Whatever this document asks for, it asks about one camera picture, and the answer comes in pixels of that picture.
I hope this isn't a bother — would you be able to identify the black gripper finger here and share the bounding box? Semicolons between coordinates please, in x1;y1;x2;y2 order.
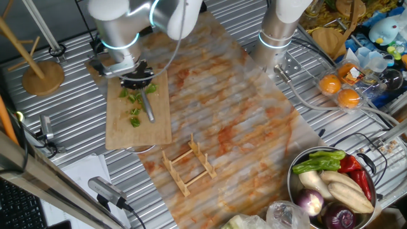
120;77;141;91
139;73;156;90

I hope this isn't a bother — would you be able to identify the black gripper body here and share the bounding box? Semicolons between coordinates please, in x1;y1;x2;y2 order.
126;59;149;80

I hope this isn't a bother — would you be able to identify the steel kitchen knife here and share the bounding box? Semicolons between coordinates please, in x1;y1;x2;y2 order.
139;88;156;124

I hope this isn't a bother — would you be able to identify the bamboo cutting board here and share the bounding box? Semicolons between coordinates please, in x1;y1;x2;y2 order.
104;68;173;155

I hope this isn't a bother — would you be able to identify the wooden mug tree stand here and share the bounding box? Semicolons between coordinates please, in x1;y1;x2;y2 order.
0;0;66;97

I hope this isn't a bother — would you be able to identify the white paper sheet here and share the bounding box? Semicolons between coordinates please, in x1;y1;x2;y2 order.
41;154;132;229

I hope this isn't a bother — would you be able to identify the wooden dish rack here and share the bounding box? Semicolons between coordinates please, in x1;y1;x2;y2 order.
161;132;218;198

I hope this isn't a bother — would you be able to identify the orange tube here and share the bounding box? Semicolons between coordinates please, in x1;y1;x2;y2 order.
0;95;20;146

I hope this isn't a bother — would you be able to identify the black keyboard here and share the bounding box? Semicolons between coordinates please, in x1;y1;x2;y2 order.
0;177;48;229

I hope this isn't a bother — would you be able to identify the plastic bag with cabbage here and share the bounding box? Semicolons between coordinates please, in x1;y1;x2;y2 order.
221;213;271;229

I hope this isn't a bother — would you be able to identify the stainless steel pot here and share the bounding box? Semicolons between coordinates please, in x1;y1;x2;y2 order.
287;146;380;229

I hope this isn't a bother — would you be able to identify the wooden stand with round base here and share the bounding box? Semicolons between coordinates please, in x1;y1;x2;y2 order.
311;0;362;60

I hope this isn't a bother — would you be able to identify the long green pepper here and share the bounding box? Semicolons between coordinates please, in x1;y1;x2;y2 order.
291;157;341;175

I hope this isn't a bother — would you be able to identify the clear plastic bag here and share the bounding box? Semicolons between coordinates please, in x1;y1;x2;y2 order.
266;200;312;229

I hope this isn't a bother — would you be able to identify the white radish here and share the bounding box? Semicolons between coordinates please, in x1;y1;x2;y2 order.
298;170;333;202

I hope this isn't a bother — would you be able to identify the short green pepper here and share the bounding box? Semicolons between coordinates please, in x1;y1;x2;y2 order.
308;149;347;161

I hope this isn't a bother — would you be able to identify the orange fruit with label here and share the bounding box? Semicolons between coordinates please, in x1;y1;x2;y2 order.
337;62;365;86

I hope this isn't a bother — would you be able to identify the pale purple onion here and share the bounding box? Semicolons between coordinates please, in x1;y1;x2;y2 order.
295;188;325;218

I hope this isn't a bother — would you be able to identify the round wooden disc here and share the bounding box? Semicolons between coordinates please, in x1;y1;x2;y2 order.
335;0;366;18

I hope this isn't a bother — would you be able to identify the beige sweet potato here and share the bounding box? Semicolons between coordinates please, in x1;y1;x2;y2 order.
319;170;363;193
327;181;375;214

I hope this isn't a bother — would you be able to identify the wide red pepper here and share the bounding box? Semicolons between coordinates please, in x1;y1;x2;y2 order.
337;155;362;174

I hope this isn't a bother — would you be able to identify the clear plastic fruit container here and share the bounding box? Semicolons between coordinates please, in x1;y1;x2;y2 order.
314;59;387;115

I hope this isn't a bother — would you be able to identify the clear plastic cup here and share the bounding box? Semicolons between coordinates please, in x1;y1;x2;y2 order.
355;46;389;73

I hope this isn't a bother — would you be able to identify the dark red onion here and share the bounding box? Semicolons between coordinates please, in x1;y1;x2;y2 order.
322;203;357;229

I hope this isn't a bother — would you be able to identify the long red pepper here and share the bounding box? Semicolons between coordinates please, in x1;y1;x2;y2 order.
349;169;373;202

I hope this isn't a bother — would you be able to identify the blue plush toy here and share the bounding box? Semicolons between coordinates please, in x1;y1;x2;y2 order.
368;17;400;47

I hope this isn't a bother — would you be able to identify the round glass bowl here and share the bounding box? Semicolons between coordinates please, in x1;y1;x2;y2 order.
380;68;404;92

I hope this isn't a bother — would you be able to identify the green yellow toy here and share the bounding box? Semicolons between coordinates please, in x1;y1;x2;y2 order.
385;44;403;61

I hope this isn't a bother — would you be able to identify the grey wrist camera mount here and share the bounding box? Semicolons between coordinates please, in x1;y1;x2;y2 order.
90;54;138;80

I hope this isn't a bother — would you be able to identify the small grey mounted camera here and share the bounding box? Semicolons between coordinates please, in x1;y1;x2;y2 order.
34;114;67;156

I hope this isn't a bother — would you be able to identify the silver pole with black ring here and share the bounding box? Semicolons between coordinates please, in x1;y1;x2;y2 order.
21;0;68;64

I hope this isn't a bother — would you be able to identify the grey camera with black cable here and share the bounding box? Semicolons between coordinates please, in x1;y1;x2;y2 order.
88;176;147;229

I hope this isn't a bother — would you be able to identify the aluminium frame beam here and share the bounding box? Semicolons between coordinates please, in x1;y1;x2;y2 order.
0;130;125;229

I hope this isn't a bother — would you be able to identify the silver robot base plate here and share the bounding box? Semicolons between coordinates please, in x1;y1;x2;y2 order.
263;52;302;80

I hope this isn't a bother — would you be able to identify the grey hose with metal connector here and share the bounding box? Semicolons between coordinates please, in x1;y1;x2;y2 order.
273;64;400;125

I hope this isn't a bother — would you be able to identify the black base cable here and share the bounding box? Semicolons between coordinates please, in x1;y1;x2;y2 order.
291;37;338;68

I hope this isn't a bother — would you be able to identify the black cable near pot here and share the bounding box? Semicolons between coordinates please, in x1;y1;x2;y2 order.
330;132;389;187

